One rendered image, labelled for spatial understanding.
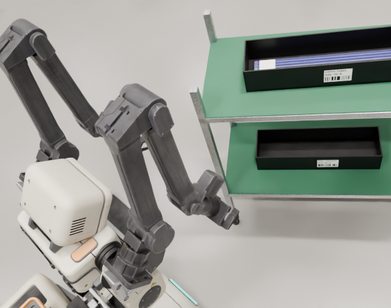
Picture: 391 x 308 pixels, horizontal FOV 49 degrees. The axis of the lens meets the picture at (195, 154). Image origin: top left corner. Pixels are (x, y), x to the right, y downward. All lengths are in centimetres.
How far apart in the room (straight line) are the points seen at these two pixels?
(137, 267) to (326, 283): 137
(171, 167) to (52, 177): 32
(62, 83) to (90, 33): 270
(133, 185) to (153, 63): 251
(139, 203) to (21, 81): 45
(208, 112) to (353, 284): 116
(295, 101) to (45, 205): 97
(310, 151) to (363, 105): 65
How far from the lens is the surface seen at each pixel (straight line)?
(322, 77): 166
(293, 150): 223
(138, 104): 84
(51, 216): 112
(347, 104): 165
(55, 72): 123
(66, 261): 119
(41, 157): 138
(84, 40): 391
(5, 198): 316
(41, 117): 127
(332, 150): 224
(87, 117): 135
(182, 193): 108
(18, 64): 116
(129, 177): 91
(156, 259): 144
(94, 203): 111
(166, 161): 97
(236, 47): 190
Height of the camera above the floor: 221
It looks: 53 degrees down
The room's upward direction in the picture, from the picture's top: 21 degrees counter-clockwise
